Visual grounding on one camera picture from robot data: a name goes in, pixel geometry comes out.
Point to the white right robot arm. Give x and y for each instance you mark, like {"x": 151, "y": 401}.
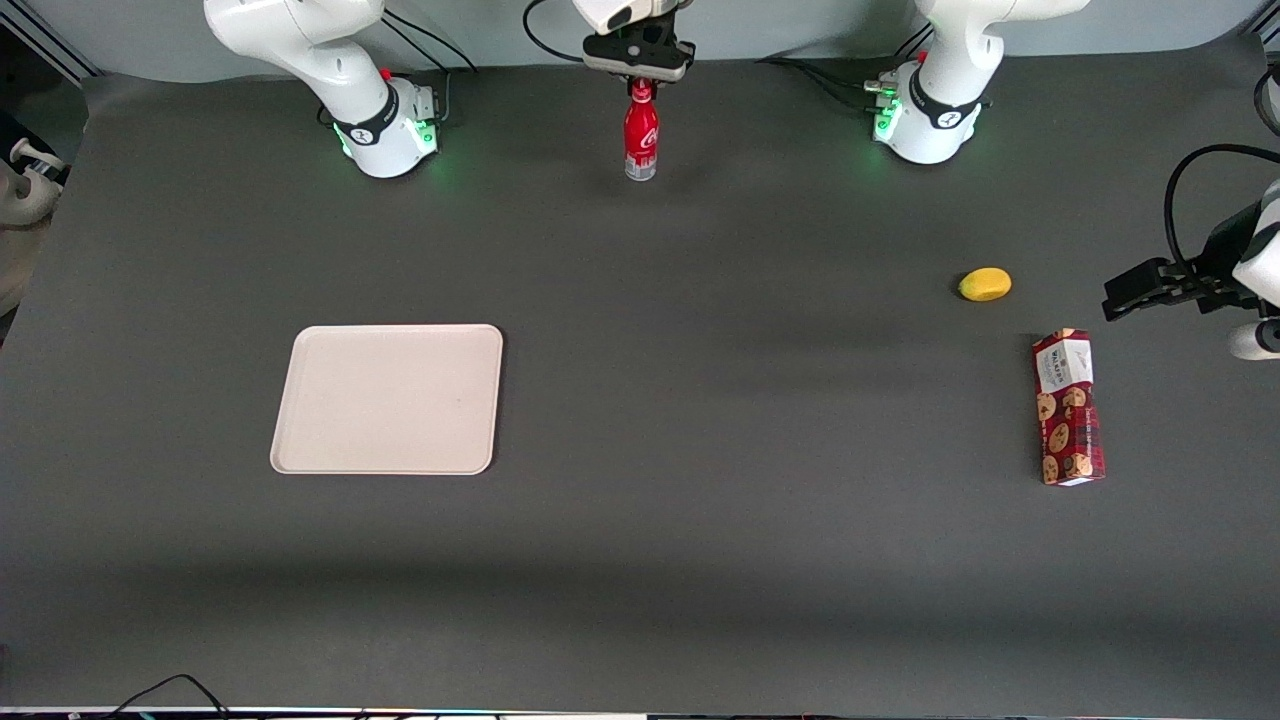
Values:
{"x": 330, "y": 60}

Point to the beige plastic tray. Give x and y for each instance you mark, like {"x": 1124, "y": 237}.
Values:
{"x": 400, "y": 400}

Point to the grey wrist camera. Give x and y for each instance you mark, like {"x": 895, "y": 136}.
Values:
{"x": 605, "y": 12}
{"x": 1255, "y": 340}

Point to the aluminium frame rail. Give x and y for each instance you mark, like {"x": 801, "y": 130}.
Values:
{"x": 60, "y": 55}

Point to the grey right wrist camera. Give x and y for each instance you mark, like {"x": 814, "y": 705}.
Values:
{"x": 605, "y": 12}

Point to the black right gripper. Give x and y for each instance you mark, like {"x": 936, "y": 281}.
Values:
{"x": 651, "y": 33}

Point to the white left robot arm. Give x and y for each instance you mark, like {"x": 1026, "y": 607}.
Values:
{"x": 950, "y": 90}

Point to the red cookie box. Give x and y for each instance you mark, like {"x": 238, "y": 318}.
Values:
{"x": 1068, "y": 420}

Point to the white plastic fixture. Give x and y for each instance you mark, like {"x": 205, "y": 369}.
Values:
{"x": 25, "y": 195}

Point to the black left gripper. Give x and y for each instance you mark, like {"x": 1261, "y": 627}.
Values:
{"x": 1222, "y": 252}

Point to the red coke bottle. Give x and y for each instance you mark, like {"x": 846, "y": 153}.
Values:
{"x": 641, "y": 135}

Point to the yellow lemon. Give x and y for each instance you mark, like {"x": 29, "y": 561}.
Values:
{"x": 985, "y": 285}

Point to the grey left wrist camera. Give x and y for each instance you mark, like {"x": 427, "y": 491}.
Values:
{"x": 1255, "y": 340}

